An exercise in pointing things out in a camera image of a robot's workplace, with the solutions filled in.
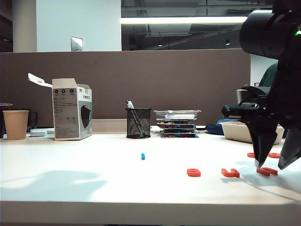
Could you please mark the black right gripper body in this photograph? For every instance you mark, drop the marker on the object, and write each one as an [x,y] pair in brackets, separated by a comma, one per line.
[287,99]

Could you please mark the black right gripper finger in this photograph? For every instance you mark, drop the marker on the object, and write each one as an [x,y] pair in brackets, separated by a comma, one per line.
[263,141]
[291,150]

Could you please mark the red letter n magnet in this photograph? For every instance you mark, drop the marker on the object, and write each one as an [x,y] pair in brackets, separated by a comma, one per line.
[266,171]

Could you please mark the red letter u magnet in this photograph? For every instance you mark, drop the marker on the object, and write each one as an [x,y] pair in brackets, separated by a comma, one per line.
[230,174]

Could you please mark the red letter o magnet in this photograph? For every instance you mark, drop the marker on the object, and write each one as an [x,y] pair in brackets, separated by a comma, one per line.
[275,155]

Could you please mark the blue letter l magnet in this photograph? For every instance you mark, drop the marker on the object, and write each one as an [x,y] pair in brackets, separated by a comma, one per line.
[143,157]

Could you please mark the beige pulp bowl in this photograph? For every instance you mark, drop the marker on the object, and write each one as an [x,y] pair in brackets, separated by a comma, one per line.
[235,133]

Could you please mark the person in green shirt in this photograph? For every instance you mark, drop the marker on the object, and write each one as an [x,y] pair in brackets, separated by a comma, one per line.
[269,75]

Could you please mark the navy blue foam slipper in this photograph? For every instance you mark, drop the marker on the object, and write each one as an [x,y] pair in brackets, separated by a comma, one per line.
[214,128]

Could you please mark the teal card box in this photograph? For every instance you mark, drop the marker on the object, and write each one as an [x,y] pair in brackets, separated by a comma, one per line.
[176,126]
[177,131]
[178,135]
[176,122]

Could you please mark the clear plastic tray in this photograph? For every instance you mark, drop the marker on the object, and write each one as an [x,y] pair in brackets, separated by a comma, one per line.
[176,112]

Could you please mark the black mesh pen holder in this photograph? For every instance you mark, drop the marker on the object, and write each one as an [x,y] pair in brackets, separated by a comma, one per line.
[138,127]

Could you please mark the long ceiling light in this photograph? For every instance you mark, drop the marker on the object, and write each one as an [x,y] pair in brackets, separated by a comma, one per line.
[176,20]

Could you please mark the brown desk partition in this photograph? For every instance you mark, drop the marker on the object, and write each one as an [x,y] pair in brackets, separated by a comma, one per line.
[141,82]

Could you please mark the clear barrel pen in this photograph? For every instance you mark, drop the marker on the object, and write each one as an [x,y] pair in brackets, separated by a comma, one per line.
[129,104]

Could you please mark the grey face mask box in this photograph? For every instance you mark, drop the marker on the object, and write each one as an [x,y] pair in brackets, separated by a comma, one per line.
[68,110]

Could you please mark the small white case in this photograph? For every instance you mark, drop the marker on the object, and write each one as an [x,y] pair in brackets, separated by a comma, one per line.
[38,133]

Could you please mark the dark glass jar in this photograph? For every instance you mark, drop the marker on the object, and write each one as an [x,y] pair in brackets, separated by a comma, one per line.
[33,121]

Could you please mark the brown paper cup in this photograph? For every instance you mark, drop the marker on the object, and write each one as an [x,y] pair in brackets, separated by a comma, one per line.
[15,124]

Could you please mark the black cup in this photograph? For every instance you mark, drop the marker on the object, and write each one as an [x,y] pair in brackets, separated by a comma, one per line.
[2,117]

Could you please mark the metal wall plate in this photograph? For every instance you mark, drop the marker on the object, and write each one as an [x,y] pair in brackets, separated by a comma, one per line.
[76,44]

